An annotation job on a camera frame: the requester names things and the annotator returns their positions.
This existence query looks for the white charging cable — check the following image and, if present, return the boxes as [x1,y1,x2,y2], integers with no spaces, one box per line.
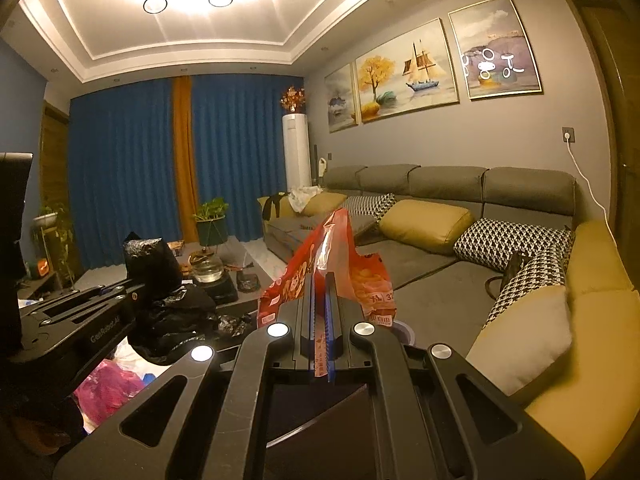
[564,134,618,241]

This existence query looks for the red gold flower decoration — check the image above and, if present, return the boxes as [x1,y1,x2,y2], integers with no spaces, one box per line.
[280,86,306,114]

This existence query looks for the patterned cushion near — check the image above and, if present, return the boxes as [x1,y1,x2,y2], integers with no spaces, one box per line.
[454,218,574,272]

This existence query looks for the floral blue white tablecloth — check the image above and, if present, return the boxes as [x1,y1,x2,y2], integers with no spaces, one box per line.
[74,339,167,434]

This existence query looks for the right seascape painting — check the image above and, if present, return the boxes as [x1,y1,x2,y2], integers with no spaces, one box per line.
[448,0,542,101]

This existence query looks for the patterned cushion far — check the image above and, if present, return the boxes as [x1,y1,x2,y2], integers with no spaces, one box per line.
[341,193,396,222]

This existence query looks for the sailboat tree painting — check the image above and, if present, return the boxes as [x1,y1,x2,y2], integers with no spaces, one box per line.
[355,18,459,122]

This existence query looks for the black plastic bag front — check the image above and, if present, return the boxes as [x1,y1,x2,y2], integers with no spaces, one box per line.
[122,232,218,366]

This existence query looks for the mustard cushion far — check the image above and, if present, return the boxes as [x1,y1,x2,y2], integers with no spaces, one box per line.
[302,191,347,217]

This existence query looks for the mustard cushion middle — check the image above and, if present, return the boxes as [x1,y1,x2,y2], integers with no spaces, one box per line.
[380,200,475,256]

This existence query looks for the trailing plant on stand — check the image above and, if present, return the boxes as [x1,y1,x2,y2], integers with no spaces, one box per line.
[32,203,75,286]

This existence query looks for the box on coffee table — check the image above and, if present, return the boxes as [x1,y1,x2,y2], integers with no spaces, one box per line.
[167,240,186,257]

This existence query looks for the blue curtains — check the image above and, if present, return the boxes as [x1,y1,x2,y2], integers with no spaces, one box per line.
[68,74,304,269]

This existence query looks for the glass teapot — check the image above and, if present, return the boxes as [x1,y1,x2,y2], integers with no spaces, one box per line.
[189,247,226,284]

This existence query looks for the orange centre curtain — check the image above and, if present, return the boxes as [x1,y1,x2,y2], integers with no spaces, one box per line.
[171,76,198,243]

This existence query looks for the white cloth on sofa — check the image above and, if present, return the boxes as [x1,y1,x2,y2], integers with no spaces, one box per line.
[288,185,322,214]

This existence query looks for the green potted plant centre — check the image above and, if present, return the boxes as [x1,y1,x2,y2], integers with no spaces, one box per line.
[193,197,229,247]

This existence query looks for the black flat television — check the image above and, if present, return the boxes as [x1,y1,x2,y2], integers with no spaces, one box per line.
[0,153,34,359]

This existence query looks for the white standing air conditioner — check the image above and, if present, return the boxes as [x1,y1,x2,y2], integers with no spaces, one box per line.
[282,113,311,191]

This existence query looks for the grey sectional sofa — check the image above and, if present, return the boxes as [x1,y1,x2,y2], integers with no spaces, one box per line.
[259,164,639,479]

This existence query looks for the patterned cushion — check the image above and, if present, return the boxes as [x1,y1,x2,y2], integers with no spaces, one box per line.
[454,218,574,272]
[341,193,396,222]

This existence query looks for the dark coffee table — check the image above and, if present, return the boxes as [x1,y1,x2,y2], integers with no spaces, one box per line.
[177,235,272,330]

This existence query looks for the mustard cushion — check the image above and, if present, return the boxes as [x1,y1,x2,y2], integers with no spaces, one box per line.
[466,220,639,479]
[302,191,347,217]
[380,200,475,256]

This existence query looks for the small landscape painting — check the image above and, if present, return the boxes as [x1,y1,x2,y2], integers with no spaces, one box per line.
[324,63,357,132]

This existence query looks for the pink plastic bag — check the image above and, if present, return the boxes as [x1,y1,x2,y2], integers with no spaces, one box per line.
[74,360,144,427]

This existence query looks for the wall power socket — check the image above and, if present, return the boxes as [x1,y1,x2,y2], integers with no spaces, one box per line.
[562,127,575,143]

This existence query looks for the mustard cushion near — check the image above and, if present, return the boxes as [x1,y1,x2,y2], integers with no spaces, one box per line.
[466,220,639,479]

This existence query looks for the red snack packaging bag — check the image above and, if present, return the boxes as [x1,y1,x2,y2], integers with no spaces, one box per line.
[256,207,398,328]

